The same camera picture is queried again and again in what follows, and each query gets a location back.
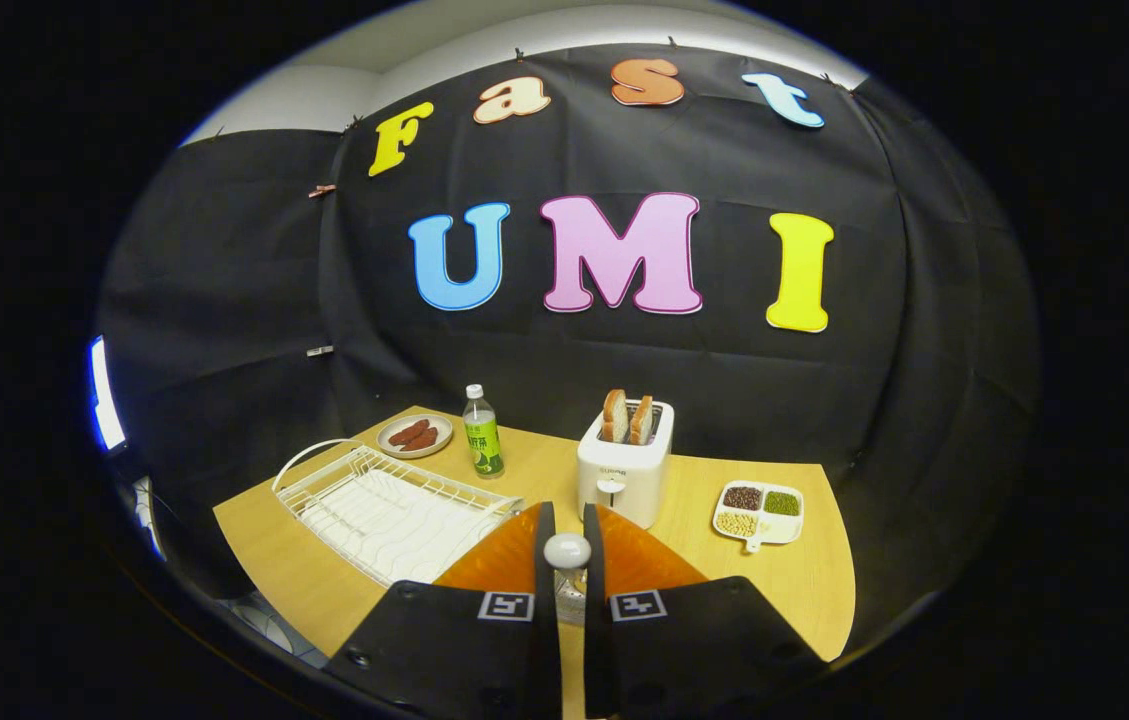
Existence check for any white divided dish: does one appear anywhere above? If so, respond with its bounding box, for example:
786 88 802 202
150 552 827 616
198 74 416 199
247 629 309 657
711 481 806 554

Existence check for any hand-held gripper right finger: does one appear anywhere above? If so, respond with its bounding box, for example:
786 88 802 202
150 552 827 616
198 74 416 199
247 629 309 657
581 502 830 719

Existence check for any small grey plate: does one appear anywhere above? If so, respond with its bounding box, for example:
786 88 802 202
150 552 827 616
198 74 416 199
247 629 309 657
377 413 454 460

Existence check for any white toaster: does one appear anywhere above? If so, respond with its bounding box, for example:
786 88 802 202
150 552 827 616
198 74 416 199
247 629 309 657
577 398 676 531

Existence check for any green label drink bottle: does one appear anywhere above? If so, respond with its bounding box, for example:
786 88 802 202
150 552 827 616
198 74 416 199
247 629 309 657
462 384 506 479

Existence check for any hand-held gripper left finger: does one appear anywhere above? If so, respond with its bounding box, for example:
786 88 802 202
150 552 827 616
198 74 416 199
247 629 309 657
322 500 563 720

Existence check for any white wire dish rack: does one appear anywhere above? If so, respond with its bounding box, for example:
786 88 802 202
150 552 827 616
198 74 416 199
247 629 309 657
272 438 525 589

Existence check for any black backdrop cloth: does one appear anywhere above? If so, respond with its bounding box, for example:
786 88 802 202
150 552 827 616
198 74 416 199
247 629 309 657
94 42 1042 651

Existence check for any white ribbed drain tray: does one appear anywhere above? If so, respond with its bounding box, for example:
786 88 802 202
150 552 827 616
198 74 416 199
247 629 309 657
309 470 515 586

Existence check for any white-handled spoon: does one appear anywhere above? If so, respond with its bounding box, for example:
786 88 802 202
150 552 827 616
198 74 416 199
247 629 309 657
543 532 593 596

